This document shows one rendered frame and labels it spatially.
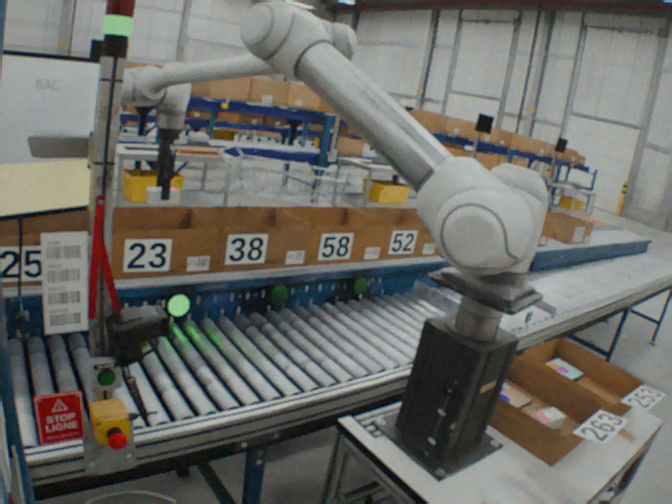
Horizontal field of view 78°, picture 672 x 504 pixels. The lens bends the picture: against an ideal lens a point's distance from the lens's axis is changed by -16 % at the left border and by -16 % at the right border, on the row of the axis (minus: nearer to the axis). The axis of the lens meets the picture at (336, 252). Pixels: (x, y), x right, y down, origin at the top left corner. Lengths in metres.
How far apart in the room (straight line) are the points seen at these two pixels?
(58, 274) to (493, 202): 0.76
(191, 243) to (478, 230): 1.09
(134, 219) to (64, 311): 0.97
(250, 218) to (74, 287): 1.24
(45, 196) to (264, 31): 0.54
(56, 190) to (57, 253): 0.14
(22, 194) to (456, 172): 0.78
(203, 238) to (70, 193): 0.76
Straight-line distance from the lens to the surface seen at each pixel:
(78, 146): 0.97
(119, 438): 1.02
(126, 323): 0.94
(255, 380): 1.41
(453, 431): 1.18
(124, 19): 0.88
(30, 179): 0.96
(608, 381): 1.91
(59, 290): 0.94
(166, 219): 1.91
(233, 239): 1.71
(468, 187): 0.83
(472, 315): 1.11
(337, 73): 0.99
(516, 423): 1.39
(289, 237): 1.83
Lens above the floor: 1.52
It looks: 17 degrees down
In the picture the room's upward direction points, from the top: 10 degrees clockwise
